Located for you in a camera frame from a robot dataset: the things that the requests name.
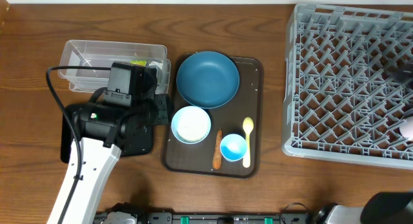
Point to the yellow plastic spoon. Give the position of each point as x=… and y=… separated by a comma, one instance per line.
x=248, y=126

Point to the grey dishwasher rack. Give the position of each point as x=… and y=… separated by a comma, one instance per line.
x=341, y=104

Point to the dark blue plate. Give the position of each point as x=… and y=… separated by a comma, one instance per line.
x=207, y=79

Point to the crumpled white napkin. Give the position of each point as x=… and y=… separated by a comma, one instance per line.
x=159, y=74

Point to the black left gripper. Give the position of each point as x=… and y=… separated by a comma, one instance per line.
x=166, y=111

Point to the pink plastic cup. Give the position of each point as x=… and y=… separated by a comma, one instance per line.
x=406, y=128

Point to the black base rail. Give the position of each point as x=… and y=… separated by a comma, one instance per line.
x=169, y=218

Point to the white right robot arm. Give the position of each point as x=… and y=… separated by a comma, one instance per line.
x=382, y=208

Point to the light blue cup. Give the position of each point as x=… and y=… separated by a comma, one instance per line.
x=233, y=147

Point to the orange carrot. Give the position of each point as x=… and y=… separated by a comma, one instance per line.
x=217, y=157

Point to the pandan cake wrapper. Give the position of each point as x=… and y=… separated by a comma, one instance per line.
x=139, y=62

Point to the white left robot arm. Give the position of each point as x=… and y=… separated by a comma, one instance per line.
x=90, y=163

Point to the light blue rice bowl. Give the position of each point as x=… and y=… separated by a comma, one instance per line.
x=191, y=125

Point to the clear plastic bin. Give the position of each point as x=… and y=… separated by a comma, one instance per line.
x=103, y=54

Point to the black tray bin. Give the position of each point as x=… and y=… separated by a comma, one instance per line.
x=130, y=127

